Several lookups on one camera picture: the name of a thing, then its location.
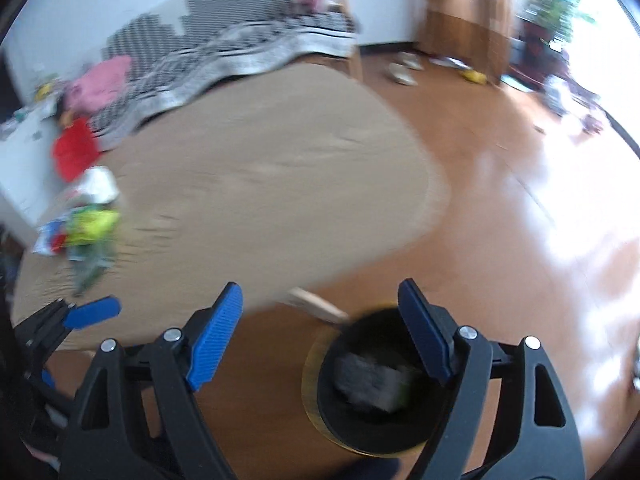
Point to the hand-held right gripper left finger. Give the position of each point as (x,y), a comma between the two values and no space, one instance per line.
(215,340)

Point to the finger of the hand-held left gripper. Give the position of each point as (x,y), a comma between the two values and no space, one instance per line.
(92,311)
(48,379)

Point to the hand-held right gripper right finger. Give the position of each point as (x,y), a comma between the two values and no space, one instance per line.
(425,332)

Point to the yellow green wrapper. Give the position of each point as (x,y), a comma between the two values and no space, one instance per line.
(92,225)

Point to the black gold-rimmed trash bin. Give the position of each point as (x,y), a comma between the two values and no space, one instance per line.
(360,432)

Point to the clear green wrapper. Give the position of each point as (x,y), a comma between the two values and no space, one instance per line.
(92,267)

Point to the grey cloth in bin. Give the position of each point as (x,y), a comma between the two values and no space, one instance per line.
(372,382)

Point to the blue wrapper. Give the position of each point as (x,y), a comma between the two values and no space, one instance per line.
(50,237)

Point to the white crumpled wrapper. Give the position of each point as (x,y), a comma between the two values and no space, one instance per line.
(97,185)

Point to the white cabinet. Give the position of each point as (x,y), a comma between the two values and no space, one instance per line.
(20,170)

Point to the red cloth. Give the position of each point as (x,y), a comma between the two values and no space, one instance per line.
(75,152)

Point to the round wooden table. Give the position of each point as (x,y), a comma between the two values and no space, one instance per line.
(250,170)

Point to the pink cloth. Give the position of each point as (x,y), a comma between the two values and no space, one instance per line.
(97,82)

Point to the pale slipper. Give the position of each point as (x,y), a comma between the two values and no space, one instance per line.
(401,75)
(412,61)

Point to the yellow toy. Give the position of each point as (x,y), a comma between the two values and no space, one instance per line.
(475,78)

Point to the black white patterned blanket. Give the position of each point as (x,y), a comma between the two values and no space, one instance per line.
(210,67)

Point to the clear plastic bag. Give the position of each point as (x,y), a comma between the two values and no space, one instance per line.
(570,92)

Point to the checkered sofa back cover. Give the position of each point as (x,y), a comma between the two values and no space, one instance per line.
(200,15)

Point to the wooden sofa frame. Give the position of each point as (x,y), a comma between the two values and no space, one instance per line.
(352,35)

